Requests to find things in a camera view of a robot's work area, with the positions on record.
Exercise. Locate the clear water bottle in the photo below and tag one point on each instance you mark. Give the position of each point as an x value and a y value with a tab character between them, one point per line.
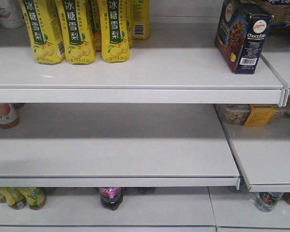
266	201

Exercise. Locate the white pink yogurt bottle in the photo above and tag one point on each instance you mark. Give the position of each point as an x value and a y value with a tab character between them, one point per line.
11	16

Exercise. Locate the dark cola bottle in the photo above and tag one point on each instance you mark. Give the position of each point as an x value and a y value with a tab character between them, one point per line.
111	197

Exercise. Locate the white supermarket shelving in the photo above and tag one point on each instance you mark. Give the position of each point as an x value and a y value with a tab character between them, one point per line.
147	125

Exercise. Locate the dark blue cookie box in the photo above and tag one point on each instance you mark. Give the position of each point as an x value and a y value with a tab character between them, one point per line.
242	29

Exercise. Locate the peach tea bottle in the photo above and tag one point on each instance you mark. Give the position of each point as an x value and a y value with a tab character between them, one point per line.
8	116

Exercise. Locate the yellow pear drink bottle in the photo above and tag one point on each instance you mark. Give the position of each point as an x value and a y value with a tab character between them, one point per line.
114	39
140	19
76	31
44	29

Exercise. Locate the blue breakfast biscuit bag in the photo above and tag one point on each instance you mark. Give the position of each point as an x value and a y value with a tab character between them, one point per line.
280	9

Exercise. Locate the clear plastic cookie tub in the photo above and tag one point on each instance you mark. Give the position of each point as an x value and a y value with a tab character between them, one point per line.
251	114

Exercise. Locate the yellow pear drink bottle rear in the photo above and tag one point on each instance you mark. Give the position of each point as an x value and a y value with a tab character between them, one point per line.
140	19

